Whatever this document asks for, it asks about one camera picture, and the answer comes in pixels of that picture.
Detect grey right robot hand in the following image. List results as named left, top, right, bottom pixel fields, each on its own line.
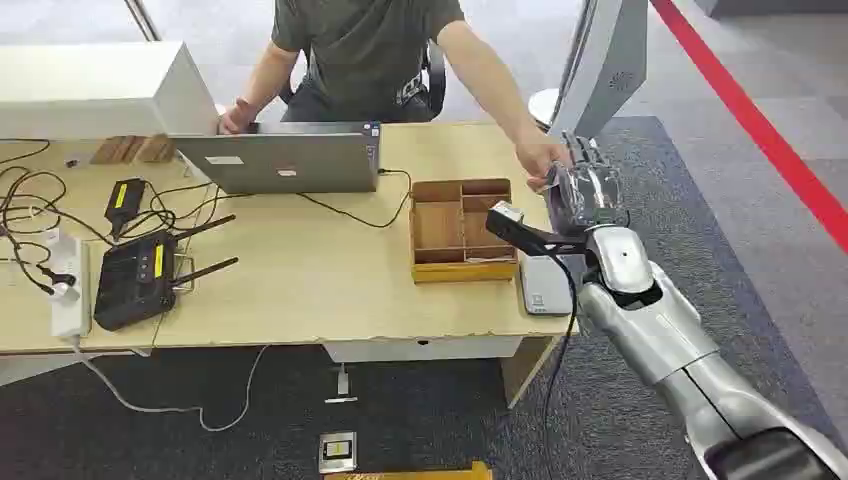
left=544, top=131, right=631, bottom=235

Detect person's left hand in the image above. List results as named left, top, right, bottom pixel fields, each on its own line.
left=515, top=135, right=575, bottom=194

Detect person's hand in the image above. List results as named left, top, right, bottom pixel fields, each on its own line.
left=217, top=98, right=260, bottom=136
left=515, top=135, right=575, bottom=194

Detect flat grey card reader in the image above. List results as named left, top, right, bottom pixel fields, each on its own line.
left=517, top=254, right=576, bottom=318

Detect white kiosk stand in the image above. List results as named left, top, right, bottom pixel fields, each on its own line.
left=527, top=0, right=650, bottom=141

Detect wooden card box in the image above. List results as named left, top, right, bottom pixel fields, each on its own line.
left=407, top=177, right=520, bottom=285

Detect wooden desk leg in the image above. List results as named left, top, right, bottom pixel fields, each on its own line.
left=499, top=335, right=565, bottom=409

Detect white desk drawer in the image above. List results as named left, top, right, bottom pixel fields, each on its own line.
left=321, top=335, right=525, bottom=365

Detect person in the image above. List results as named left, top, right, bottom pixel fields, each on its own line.
left=217, top=0, right=575, bottom=194

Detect silver laptop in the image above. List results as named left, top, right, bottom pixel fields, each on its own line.
left=170, top=121, right=383, bottom=196

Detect yellow wooden board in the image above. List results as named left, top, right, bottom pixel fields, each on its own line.
left=323, top=460, right=495, bottom=480

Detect person's right hand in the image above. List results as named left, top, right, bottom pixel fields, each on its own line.
left=217, top=98, right=260, bottom=136

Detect small wooden block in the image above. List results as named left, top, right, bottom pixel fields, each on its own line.
left=89, top=134, right=178, bottom=166

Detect black router with antennas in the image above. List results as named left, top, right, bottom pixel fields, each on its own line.
left=93, top=213, right=240, bottom=333

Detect black power adapter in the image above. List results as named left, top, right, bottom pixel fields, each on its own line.
left=103, top=177, right=148, bottom=240

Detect large white box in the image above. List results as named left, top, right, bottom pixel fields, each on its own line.
left=0, top=40, right=221, bottom=141

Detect white power strip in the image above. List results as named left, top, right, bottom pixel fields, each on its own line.
left=48, top=231, right=91, bottom=340

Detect black plug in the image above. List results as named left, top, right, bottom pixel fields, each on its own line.
left=35, top=264, right=78, bottom=293

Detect black-mounted pale wrist camera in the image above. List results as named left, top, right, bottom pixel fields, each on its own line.
left=485, top=201, right=589, bottom=260

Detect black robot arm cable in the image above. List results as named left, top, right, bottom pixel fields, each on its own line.
left=541, top=253, right=582, bottom=480

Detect black laptop cable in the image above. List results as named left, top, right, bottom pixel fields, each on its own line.
left=296, top=168, right=414, bottom=231

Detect small white bracket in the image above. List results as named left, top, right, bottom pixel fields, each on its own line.
left=323, top=362, right=360, bottom=405

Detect white cable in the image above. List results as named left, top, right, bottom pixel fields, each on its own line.
left=71, top=336, right=271, bottom=434

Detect tangled black cables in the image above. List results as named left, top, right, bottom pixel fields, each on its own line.
left=0, top=139, right=253, bottom=297

